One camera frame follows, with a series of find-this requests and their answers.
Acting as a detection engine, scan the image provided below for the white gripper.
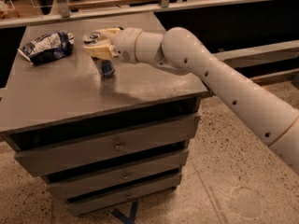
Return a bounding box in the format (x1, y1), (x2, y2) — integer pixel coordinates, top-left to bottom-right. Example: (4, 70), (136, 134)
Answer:
(84, 27), (143, 63)

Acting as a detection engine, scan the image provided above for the blue silver Red Bull can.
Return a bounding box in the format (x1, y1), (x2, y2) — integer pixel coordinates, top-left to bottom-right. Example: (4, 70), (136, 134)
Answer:
(82, 31), (116, 78)

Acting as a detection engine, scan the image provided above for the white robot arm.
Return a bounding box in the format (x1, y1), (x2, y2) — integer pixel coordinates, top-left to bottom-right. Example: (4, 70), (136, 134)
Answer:
(83, 27), (299, 173)

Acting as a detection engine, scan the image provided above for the crumpled blue white chip bag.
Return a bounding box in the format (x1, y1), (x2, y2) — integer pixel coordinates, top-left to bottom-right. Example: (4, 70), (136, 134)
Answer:
(18, 32), (75, 65)

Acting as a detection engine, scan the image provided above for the grey wooden drawer cabinet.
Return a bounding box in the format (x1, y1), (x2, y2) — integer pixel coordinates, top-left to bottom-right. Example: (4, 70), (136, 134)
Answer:
(0, 14), (206, 205)

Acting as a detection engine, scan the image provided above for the top grey drawer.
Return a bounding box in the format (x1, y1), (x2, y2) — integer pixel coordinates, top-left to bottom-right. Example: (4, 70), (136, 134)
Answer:
(15, 113), (199, 177)

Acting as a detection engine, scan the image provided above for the grey drawer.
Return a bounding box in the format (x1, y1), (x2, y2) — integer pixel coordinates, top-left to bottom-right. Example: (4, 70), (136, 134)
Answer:
(47, 148), (189, 200)
(65, 173), (182, 216)
(15, 113), (199, 177)

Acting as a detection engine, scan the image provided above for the middle grey drawer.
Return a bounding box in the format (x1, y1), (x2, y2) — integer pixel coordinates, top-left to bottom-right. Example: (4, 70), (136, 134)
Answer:
(47, 148), (189, 200)

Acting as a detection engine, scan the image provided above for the bottom grey drawer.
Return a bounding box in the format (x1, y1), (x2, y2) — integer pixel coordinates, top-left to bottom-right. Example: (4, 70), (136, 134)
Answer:
(65, 173), (182, 216)

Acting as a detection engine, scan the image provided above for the grey metal railing frame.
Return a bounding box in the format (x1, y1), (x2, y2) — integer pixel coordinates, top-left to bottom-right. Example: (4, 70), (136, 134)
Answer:
(0, 0), (299, 89)

